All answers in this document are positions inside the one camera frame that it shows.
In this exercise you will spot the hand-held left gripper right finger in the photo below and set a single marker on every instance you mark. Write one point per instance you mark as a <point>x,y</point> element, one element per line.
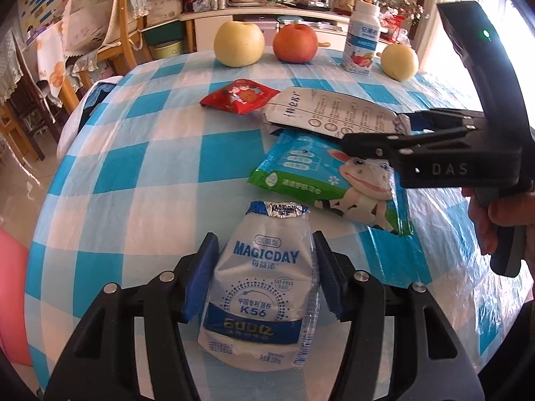
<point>330,275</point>

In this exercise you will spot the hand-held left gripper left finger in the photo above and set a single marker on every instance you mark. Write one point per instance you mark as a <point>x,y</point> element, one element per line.
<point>200,275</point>

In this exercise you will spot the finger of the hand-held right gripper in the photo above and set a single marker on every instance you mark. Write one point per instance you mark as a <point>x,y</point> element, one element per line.
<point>443,119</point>
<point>376,144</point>

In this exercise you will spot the white drink bottle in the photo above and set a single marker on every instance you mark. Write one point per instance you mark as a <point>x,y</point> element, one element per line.
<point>259,284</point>

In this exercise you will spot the white paper packet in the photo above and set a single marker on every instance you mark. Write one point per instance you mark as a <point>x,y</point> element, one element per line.
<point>326,110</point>

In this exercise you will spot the person's right hand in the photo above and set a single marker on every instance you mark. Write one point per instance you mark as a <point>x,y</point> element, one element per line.
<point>478,221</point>

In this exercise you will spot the small yellow pear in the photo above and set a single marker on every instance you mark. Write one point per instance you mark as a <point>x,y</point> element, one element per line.
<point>399,62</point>

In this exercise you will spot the green cow-print wipes packet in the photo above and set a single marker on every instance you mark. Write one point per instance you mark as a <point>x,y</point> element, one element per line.
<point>301,163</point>

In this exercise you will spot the white yogurt bottle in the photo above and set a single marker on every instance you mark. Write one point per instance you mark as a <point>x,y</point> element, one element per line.
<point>359,41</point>

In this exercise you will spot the blue checked tablecloth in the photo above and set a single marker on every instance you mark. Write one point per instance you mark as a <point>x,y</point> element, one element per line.
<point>125,200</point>

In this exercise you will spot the artificial flower bunch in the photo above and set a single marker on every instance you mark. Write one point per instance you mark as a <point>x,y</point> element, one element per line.
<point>401,2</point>

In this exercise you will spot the red apple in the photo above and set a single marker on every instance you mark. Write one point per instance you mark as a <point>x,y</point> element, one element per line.
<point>294,44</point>

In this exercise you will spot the small red snack packet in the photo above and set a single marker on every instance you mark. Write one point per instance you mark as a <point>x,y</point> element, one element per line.
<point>240,96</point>

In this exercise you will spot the large yellow pear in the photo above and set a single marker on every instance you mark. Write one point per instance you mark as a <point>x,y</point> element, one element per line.
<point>238,44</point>

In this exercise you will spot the red plastic chair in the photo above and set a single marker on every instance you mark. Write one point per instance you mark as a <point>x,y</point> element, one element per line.
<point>12,292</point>

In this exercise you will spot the white and blue cloth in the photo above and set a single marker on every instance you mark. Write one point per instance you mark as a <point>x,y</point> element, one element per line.
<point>96,96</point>

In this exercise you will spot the white television cabinet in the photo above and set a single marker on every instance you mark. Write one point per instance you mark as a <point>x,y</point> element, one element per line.
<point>200,29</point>

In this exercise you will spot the dark wooden chair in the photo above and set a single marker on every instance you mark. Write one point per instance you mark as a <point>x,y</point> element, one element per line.
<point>25,133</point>

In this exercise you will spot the green waste bin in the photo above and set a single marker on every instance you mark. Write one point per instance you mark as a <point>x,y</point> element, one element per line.
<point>167,50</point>

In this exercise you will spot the teal storage box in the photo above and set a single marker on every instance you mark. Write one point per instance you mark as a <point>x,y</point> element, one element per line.
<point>165,33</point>

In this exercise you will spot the white carton box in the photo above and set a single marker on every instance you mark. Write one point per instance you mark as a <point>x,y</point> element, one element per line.
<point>165,6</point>

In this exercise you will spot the white orange-print tablecloth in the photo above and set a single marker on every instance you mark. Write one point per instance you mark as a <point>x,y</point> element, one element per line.
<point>52,62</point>

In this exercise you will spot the colourful wall chart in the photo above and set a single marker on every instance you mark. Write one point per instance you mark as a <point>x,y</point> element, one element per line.
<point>41,0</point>

